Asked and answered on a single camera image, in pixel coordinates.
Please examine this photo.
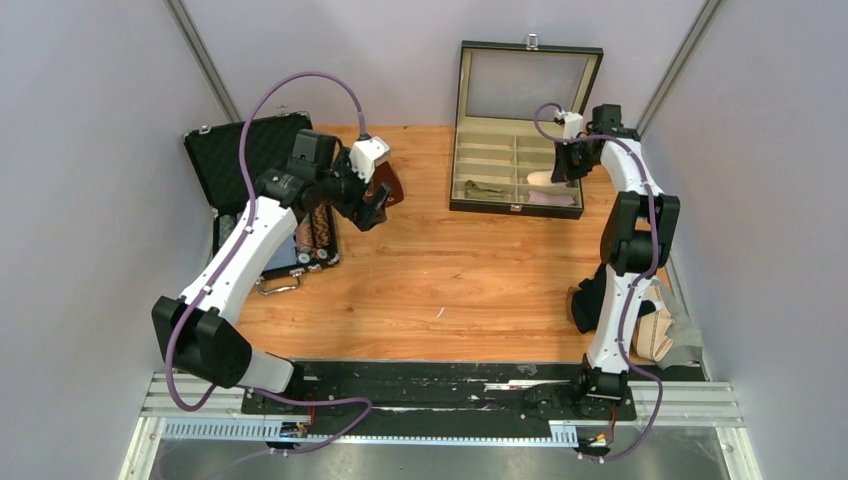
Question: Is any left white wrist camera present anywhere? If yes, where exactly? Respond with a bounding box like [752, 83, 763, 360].
[349, 136, 391, 184]

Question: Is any black poker chip case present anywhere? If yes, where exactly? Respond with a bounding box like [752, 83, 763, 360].
[183, 111, 342, 296]

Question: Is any green purple chip stack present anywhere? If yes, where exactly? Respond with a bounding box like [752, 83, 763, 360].
[216, 215, 238, 249]

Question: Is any grey cloth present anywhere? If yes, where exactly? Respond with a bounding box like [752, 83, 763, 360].
[652, 280, 703, 370]

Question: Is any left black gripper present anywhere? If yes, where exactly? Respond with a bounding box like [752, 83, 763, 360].
[315, 147, 389, 230]

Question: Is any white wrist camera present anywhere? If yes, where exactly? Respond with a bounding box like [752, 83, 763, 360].
[554, 110, 584, 140]
[349, 136, 391, 184]

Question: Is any pink cloth in box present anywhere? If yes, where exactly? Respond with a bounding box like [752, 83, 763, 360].
[528, 191, 576, 207]

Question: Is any black underwear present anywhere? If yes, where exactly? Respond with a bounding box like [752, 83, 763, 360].
[569, 263, 657, 334]

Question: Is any blue playing cards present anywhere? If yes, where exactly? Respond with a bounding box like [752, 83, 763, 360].
[264, 234, 298, 271]

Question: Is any green red chip stack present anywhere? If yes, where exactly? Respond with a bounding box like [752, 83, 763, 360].
[294, 218, 314, 263]

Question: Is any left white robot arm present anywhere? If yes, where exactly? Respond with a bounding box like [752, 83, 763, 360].
[152, 129, 392, 413]

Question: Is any tan striped waistband underwear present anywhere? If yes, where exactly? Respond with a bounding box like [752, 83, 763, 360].
[632, 283, 675, 362]

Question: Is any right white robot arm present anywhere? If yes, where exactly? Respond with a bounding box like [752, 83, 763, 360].
[551, 104, 680, 418]

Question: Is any orange black chip stack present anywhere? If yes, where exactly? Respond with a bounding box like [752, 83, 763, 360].
[311, 206, 330, 260]

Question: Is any black compartment display box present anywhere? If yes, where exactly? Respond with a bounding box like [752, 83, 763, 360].
[449, 34, 604, 220]

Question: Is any olive green white underwear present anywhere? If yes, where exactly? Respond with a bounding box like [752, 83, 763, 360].
[463, 180, 510, 201]

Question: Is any beige underwear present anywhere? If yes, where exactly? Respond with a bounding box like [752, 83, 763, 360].
[526, 171, 555, 187]

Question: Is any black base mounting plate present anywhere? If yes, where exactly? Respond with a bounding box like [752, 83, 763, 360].
[239, 357, 707, 440]

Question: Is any aluminium frame rail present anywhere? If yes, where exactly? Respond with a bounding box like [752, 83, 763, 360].
[119, 374, 762, 479]

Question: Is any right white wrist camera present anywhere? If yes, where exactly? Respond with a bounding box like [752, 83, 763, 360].
[554, 110, 584, 140]

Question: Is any wooden metronome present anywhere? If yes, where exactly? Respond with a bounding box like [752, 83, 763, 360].
[363, 161, 405, 208]

